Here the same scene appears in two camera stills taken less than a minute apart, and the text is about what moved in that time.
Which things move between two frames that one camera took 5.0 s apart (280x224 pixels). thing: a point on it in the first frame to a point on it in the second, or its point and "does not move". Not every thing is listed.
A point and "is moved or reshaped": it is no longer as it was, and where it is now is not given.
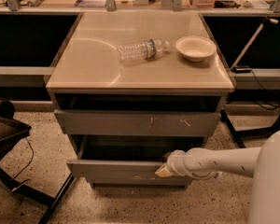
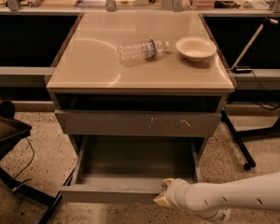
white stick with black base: [243, 69] does not move
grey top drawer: [137, 122] does not move
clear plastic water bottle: [137, 51] does not move
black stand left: [7, 128] does not move
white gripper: [174, 163] to [174, 191]
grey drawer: [98, 156] is moved or reshaped
